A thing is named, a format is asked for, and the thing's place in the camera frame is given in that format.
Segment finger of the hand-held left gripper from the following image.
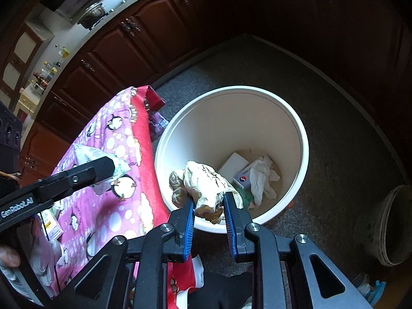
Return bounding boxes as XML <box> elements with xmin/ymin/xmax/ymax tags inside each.
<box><xmin>39</xmin><ymin>156</ymin><xmax>116</xmax><ymax>202</ymax></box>

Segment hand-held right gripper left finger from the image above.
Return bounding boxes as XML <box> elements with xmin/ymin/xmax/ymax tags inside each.
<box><xmin>74</xmin><ymin>195</ymin><xmax>195</xmax><ymax>309</ymax></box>

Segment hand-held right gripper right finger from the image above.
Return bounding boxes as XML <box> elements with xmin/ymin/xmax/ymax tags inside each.
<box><xmin>224</xmin><ymin>192</ymin><xmax>375</xmax><ymax>309</ymax></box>

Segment printed tissue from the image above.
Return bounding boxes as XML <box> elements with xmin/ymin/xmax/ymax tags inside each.
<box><xmin>72</xmin><ymin>143</ymin><xmax>131</xmax><ymax>194</ymax></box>

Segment small white green box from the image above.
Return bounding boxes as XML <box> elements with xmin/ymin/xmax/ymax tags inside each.
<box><xmin>40</xmin><ymin>208</ymin><xmax>64</xmax><ymax>241</ymax></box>

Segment small blue white box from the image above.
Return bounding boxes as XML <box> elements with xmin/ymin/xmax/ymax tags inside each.
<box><xmin>233</xmin><ymin>164</ymin><xmax>258</xmax><ymax>190</ymax></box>

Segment white plastic bucket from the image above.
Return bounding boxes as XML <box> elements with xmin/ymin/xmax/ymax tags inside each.
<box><xmin>154</xmin><ymin>86</ymin><xmax>310</xmax><ymax>233</ymax></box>

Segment person's left hand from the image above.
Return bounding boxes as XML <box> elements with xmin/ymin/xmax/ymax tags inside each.
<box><xmin>0</xmin><ymin>245</ymin><xmax>20</xmax><ymax>268</ymax></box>

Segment pink penguin print blanket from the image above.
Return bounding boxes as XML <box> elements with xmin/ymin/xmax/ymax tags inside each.
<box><xmin>32</xmin><ymin>85</ymin><xmax>207</xmax><ymax>301</ymax></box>

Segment cream microwave oven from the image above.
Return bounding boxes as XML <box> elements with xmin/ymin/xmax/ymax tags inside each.
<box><xmin>15</xmin><ymin>84</ymin><xmax>43</xmax><ymax>120</ymax></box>

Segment dark wooden base cabinets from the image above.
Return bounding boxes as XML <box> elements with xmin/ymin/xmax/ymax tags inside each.
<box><xmin>19</xmin><ymin>0</ymin><xmax>412</xmax><ymax>181</ymax></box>

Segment glass door upper cabinets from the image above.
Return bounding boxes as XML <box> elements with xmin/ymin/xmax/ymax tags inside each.
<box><xmin>0</xmin><ymin>22</ymin><xmax>46</xmax><ymax>99</ymax></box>

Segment blue white slipper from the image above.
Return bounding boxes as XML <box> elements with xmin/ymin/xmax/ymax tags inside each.
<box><xmin>354</xmin><ymin>273</ymin><xmax>387</xmax><ymax>301</ymax></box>

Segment dirty old bucket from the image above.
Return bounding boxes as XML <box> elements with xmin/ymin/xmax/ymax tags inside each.
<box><xmin>354</xmin><ymin>185</ymin><xmax>412</xmax><ymax>266</ymax></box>

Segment lidded cooking pot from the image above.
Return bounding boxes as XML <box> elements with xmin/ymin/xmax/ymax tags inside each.
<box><xmin>77</xmin><ymin>3</ymin><xmax>107</xmax><ymax>29</ymax></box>

